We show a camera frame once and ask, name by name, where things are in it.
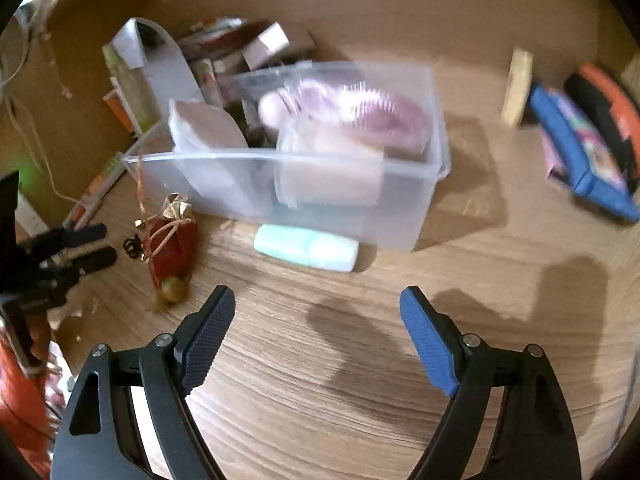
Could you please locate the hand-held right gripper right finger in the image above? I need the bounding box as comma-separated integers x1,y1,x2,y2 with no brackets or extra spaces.
399,286,583,480

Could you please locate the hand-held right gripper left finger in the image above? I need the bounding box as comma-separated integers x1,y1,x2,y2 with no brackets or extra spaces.
50,285,236,480

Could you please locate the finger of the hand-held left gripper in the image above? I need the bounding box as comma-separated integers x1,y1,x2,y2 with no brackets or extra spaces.
30,223,109,257
59,247,119,282

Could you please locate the white cloth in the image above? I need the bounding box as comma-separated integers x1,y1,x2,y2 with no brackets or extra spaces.
167,99,252,198

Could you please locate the clear plastic storage bin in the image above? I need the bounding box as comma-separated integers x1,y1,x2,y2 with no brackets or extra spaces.
122,60,452,254

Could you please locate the white cylindrical tub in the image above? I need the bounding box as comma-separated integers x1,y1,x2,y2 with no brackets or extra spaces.
273,129,387,209

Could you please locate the pink round jar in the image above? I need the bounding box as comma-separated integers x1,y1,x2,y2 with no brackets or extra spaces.
257,89,302,129

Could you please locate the pink hair brush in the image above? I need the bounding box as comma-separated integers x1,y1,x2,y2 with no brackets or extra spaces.
295,79,432,159

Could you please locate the person's left forearm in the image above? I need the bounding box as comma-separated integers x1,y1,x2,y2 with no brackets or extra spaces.
0,330,55,462

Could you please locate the wooden desktop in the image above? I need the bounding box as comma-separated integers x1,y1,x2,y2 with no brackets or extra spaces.
30,35,637,480

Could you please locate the person's left hand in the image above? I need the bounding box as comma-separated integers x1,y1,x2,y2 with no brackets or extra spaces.
27,310,54,377

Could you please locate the olive green bead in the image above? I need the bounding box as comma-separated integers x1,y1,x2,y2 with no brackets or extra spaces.
159,276,189,307

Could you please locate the red pouch with gold ribbon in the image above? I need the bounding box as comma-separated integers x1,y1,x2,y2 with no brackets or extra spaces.
132,160,199,287

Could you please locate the mint and white bottle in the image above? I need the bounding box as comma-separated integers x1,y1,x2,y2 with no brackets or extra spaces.
253,224,360,273

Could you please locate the large white paper sheet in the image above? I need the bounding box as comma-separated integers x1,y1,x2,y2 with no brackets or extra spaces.
109,17,202,112

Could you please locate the fruit sticker sheet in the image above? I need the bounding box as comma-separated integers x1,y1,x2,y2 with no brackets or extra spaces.
200,57,222,107

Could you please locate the pink booklet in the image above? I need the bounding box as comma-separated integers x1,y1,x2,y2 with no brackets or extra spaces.
541,132,577,192

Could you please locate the stack of colourful packets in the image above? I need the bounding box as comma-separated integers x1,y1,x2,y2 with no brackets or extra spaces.
175,17,247,62

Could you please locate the blue box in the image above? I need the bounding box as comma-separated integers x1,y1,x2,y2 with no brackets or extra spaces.
529,82,640,224

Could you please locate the white and pink small box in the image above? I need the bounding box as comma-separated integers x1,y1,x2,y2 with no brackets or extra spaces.
242,21,292,69

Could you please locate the cream lip balm tube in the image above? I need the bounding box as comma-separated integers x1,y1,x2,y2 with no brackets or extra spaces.
501,47,534,127

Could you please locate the black and orange round case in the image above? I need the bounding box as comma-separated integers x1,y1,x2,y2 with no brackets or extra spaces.
564,62,640,172

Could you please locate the white cable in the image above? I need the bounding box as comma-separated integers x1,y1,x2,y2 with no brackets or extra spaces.
0,10,77,206

